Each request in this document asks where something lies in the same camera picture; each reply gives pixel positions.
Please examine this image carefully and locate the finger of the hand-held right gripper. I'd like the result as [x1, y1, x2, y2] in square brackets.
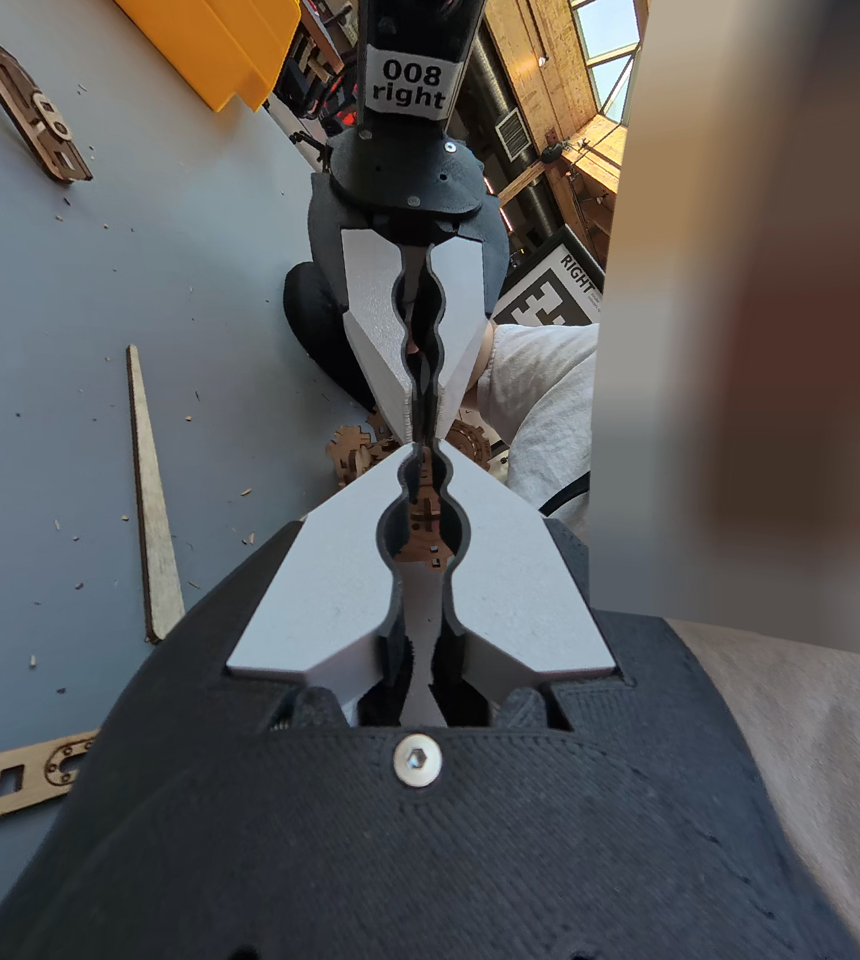
[422, 234, 489, 442]
[340, 227, 420, 445]

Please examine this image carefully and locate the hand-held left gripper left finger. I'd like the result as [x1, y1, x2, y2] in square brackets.
[226, 442, 420, 727]

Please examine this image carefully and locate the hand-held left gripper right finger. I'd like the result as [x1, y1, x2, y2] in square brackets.
[433, 441, 619, 727]

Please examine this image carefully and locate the wooden gear assembly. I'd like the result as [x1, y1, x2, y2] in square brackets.
[325, 408, 511, 575]

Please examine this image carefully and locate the grey desk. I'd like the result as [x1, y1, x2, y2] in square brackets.
[0, 0, 521, 939]

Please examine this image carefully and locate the vent grille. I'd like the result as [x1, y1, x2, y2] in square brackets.
[493, 108, 530, 160]

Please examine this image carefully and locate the person's white shirt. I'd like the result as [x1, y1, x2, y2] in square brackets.
[475, 322, 601, 530]

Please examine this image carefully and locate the tapered wooden stick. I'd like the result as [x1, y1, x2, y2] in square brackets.
[126, 344, 186, 645]

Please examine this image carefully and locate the yellow plastic bin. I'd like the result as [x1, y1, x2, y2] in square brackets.
[113, 0, 302, 114]

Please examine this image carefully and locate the skylight window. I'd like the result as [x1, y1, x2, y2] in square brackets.
[571, 0, 645, 125]

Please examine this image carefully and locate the wooden strip with holes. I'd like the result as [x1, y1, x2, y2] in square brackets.
[0, 729, 101, 834]

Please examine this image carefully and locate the grey ventilation duct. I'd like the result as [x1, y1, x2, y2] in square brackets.
[467, 30, 551, 241]

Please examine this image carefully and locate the wooden laser-cut frame part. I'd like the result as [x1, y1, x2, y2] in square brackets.
[0, 0, 94, 183]

